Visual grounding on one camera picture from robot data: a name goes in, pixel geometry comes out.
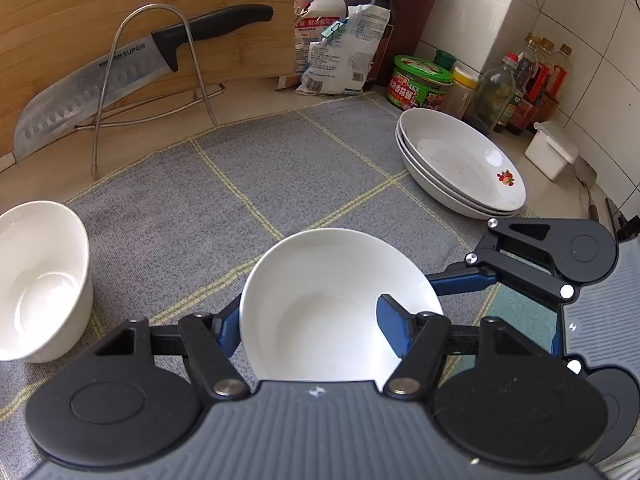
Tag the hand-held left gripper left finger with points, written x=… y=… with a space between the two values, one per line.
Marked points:
x=227 y=330

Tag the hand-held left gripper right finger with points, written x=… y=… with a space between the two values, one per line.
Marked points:
x=397 y=325

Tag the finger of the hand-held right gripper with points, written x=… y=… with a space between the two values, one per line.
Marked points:
x=460 y=280
x=556 y=340

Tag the white pink-flower bowl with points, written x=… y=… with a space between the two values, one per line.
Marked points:
x=35 y=270
x=310 y=300

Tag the white fruit-print plate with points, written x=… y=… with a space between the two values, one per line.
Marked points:
x=460 y=160
x=417 y=180
x=409 y=160

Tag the grey and teal dish mat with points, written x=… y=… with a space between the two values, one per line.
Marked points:
x=200 y=200

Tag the metal spatula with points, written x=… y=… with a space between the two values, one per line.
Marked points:
x=586 y=172

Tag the white plastic container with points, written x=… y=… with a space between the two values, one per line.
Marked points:
x=550 y=147

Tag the yellow-lidded jar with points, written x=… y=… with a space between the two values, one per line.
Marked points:
x=460 y=92

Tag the clear glass oil bottle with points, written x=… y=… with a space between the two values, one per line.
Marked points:
x=492 y=95

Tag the green-lidded sauce jar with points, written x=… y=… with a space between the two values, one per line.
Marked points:
x=417 y=85

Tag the red-capped sauce bottle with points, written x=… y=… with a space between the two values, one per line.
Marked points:
x=522 y=90

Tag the small green-capped bottle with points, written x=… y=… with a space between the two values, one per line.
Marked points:
x=445 y=57

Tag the brown condiment bottle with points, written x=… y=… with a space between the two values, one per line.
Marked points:
x=547 y=60
x=562 y=70
x=532 y=42

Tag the white printed food bag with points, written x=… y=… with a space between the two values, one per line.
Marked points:
x=345 y=55

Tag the dark brown knife block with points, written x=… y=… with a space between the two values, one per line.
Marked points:
x=420 y=15

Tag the teal bag clip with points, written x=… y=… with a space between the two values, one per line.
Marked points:
x=332 y=32

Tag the dark soy sauce bottle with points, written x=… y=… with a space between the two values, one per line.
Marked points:
x=382 y=10

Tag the red and white food bag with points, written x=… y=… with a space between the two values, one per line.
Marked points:
x=306 y=40

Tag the black binder clip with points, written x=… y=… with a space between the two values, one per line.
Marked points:
x=302 y=9

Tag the bamboo cutting board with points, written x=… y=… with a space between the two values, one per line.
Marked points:
x=75 y=0

